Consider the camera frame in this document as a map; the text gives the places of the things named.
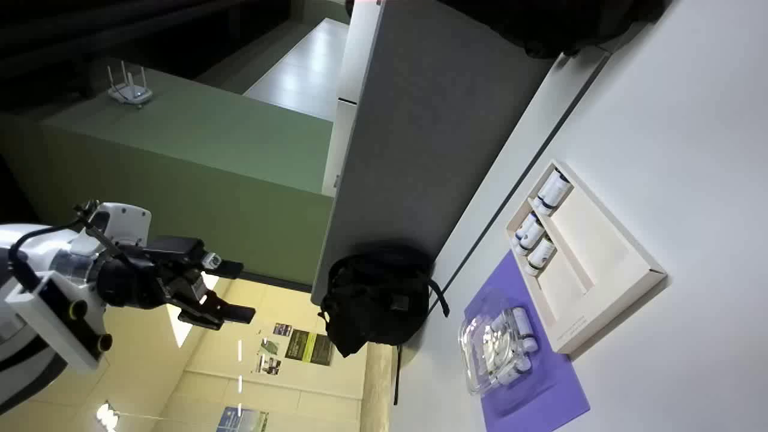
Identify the black backpack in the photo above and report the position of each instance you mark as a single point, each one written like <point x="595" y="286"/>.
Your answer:
<point x="375" y="300"/>

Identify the white capped small bottle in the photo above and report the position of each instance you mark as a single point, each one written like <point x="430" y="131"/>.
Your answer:
<point x="529" y="232"/>
<point x="543" y="254"/>
<point x="553" y="188"/>

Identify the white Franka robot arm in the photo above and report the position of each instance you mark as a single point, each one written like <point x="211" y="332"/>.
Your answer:
<point x="48" y="256"/>

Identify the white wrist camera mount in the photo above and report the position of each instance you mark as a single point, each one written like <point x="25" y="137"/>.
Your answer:
<point x="55" y="321"/>

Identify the blue wall poster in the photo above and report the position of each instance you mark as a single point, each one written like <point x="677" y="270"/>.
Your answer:
<point x="241" y="418"/>

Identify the purple mat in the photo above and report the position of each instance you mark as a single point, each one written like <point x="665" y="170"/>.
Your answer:
<point x="553" y="392"/>

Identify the dark wall poster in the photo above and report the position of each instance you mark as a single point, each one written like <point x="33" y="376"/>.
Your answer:
<point x="323" y="352"/>
<point x="299" y="344"/>

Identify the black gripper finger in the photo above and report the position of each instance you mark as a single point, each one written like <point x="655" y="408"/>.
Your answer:
<point x="227" y="267"/>
<point x="219" y="314"/>

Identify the grey desk partition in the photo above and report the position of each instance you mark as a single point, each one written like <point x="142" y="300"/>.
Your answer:
<point x="432" y="135"/>

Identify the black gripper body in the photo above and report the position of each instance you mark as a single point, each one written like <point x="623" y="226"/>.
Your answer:
<point x="153" y="267"/>

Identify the clear bag of white bottles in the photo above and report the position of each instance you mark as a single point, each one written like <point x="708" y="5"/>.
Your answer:
<point x="496" y="348"/>

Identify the light wooden tray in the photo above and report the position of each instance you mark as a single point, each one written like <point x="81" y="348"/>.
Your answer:
<point x="609" y="264"/>

